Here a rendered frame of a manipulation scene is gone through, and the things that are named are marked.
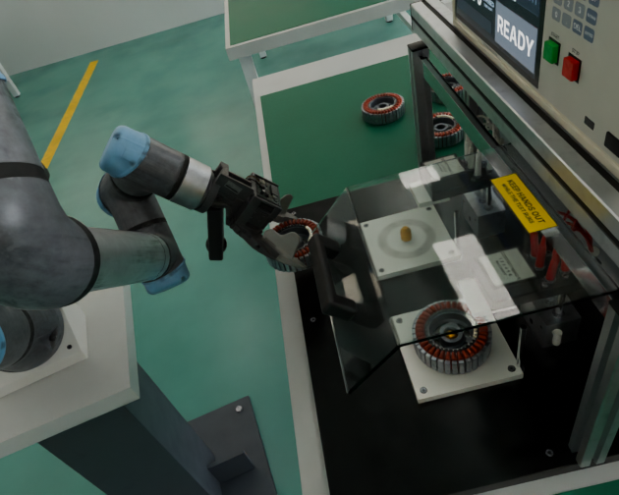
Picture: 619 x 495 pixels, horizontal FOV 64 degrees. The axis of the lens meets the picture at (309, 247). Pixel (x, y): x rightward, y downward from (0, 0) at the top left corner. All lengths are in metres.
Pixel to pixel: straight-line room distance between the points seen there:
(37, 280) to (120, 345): 0.55
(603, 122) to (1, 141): 0.52
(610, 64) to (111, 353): 0.88
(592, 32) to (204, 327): 1.72
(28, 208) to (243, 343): 1.49
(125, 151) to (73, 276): 0.29
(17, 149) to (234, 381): 1.42
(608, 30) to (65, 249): 0.50
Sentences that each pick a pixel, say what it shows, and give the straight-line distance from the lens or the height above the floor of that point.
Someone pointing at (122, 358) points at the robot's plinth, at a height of 0.75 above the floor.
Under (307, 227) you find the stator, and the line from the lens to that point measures 0.89.
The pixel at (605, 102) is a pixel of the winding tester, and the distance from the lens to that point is 0.52.
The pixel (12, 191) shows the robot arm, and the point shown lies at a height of 1.25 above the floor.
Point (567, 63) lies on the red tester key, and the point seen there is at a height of 1.19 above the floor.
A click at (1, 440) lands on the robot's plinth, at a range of 1.05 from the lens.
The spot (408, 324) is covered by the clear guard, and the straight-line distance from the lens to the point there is 0.46.
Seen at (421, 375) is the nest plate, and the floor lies 0.78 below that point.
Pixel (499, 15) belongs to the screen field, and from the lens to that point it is 0.69.
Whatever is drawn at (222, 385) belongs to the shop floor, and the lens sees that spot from 1.82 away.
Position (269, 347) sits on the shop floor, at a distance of 1.84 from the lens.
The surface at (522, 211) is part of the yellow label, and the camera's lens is 0.56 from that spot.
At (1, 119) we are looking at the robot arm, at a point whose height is 1.29.
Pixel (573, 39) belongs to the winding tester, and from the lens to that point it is 0.55.
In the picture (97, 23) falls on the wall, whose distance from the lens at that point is 5.53.
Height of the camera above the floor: 1.43
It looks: 42 degrees down
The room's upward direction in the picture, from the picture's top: 17 degrees counter-clockwise
